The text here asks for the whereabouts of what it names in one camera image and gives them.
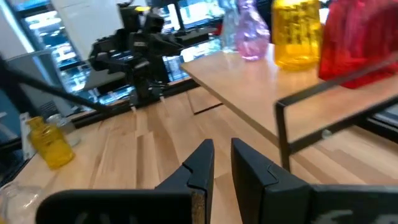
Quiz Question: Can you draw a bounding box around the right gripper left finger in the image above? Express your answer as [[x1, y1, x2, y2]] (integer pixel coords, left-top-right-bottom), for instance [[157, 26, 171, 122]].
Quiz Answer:
[[35, 138, 216, 224]]

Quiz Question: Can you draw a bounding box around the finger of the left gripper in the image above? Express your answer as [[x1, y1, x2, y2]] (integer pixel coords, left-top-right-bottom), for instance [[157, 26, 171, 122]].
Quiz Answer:
[[119, 4, 141, 32], [142, 12, 165, 37]]

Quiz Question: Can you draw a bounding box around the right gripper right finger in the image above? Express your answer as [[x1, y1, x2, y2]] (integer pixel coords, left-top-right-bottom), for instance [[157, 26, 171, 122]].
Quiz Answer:
[[230, 138, 398, 224]]

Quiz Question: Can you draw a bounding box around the tall clear glass vase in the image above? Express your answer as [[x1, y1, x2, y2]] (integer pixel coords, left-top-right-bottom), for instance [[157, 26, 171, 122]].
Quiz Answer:
[[217, 0, 242, 54]]

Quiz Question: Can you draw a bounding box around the wide yellow glass vase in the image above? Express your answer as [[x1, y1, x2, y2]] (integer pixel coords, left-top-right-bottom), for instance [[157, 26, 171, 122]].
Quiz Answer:
[[25, 116, 76, 170]]

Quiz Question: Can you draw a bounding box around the small pink glass vase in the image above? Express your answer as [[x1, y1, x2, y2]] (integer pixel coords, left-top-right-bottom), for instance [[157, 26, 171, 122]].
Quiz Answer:
[[234, 0, 271, 62]]

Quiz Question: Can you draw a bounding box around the round clear glass vase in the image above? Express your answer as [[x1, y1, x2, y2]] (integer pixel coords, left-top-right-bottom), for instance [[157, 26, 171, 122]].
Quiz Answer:
[[46, 113, 81, 147]]

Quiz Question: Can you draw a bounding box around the small clear glass vase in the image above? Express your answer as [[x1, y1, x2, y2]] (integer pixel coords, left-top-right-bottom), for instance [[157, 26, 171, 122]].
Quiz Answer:
[[0, 182, 47, 224]]

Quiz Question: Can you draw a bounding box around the yellow ribbed glass vase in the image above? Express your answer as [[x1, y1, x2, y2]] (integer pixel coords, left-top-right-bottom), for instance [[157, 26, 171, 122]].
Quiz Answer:
[[271, 0, 323, 72]]

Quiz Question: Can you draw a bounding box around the slim red glass vase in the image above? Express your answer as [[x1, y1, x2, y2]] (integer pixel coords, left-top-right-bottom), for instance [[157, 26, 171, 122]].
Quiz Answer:
[[317, 0, 398, 90]]

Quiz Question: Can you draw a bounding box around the black aluminium table frame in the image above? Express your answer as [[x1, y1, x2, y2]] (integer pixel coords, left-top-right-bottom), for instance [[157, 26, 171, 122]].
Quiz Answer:
[[0, 58, 398, 144]]

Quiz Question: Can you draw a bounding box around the wooden shelf black metal frame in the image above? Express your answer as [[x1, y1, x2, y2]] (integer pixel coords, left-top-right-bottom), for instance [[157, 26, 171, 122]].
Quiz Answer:
[[180, 43, 398, 175]]

